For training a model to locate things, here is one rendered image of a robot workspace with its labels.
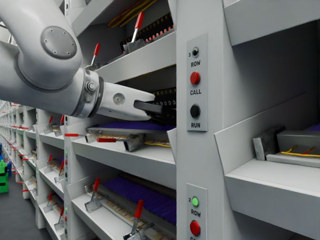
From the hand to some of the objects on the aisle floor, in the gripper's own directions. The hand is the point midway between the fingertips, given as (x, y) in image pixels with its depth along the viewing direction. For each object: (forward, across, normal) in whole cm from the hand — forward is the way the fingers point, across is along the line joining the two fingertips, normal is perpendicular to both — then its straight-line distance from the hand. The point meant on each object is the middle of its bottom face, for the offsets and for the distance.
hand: (164, 116), depth 57 cm
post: (+18, -120, -56) cm, 134 cm away
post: (+16, -50, -57) cm, 78 cm away
